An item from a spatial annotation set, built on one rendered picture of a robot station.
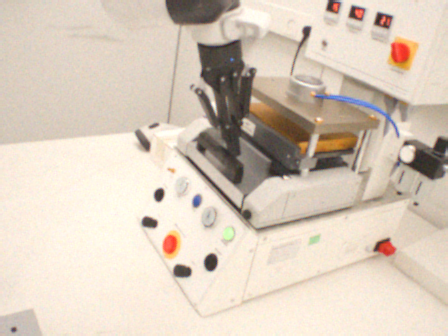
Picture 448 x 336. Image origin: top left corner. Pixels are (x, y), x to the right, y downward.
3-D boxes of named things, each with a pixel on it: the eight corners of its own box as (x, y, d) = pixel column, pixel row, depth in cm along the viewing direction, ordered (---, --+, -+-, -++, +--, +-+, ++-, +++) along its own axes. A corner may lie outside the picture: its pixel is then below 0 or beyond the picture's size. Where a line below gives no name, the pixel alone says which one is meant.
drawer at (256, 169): (287, 146, 107) (295, 118, 104) (348, 189, 91) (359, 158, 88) (185, 157, 91) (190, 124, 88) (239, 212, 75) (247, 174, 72)
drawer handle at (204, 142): (203, 147, 88) (206, 130, 86) (241, 183, 77) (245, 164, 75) (195, 148, 87) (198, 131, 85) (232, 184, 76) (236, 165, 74)
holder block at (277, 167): (288, 135, 104) (291, 125, 102) (345, 173, 89) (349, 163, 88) (233, 139, 95) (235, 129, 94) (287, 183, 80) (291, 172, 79)
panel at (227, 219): (138, 219, 98) (176, 152, 94) (196, 309, 76) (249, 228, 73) (131, 217, 96) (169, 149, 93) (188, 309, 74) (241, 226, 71)
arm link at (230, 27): (178, 8, 68) (183, 40, 71) (215, 24, 59) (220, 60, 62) (241, -10, 72) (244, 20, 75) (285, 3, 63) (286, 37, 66)
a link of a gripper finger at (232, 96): (219, 66, 74) (225, 63, 75) (227, 119, 81) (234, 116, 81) (230, 73, 71) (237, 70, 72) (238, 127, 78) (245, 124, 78)
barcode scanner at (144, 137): (184, 137, 146) (187, 115, 142) (196, 146, 140) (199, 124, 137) (131, 142, 134) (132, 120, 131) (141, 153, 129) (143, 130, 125)
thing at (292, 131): (293, 116, 102) (302, 79, 98) (359, 157, 86) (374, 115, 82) (235, 119, 93) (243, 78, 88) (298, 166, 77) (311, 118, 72)
